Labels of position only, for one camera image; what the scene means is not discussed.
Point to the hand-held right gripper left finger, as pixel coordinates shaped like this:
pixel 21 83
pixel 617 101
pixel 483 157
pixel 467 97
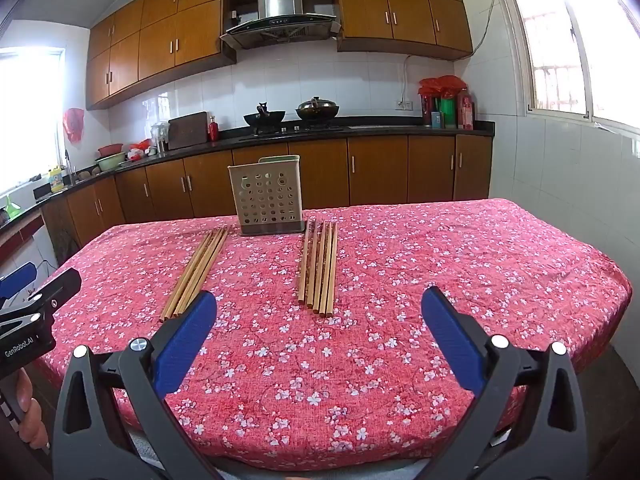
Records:
pixel 185 340

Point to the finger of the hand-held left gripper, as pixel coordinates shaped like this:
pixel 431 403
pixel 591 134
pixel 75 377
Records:
pixel 17 281
pixel 57 287

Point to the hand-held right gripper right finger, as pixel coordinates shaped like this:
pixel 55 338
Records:
pixel 452 335

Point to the beige perforated chopstick holder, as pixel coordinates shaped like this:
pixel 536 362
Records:
pixel 265 200

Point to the person's left hand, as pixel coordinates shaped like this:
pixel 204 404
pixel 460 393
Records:
pixel 36 422

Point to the red floral tablecloth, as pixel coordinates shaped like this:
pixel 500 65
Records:
pixel 375 310

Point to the yellow detergent bottle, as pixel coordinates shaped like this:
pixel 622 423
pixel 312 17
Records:
pixel 56 180

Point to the red basin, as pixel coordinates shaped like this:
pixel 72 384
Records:
pixel 110 150

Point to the crumpled red white bag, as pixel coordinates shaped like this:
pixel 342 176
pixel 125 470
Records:
pixel 137 152

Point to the hanging red plastic bag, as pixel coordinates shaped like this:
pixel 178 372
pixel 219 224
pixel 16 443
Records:
pixel 73 125

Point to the wooden base cabinets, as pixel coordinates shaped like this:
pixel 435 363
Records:
pixel 380 170

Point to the dark wooden cutting board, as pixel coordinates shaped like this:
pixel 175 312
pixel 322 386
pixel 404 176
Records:
pixel 187 131

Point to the black kitchen countertop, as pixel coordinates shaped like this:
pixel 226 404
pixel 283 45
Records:
pixel 425 129

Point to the small red bottle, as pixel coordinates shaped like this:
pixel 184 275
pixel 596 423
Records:
pixel 214 132

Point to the small blue box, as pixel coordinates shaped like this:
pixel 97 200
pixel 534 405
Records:
pixel 437 119

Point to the green box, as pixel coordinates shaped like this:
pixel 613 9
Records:
pixel 448 112

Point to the tall red bottle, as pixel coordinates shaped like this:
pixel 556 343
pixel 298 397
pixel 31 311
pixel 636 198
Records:
pixel 466 110

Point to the black gas stove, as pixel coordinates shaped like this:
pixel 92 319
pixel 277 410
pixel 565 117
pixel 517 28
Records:
pixel 300 130

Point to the red containers on counter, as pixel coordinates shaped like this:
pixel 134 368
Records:
pixel 440 85

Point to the black wok with lid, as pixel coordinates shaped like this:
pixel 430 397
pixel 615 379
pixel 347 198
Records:
pixel 317 109

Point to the large sliding window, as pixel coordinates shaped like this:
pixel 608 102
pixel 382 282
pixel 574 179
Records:
pixel 550 60

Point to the steel range hood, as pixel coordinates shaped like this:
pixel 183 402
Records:
pixel 280 2

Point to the white wall socket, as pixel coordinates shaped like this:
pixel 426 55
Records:
pixel 404 105

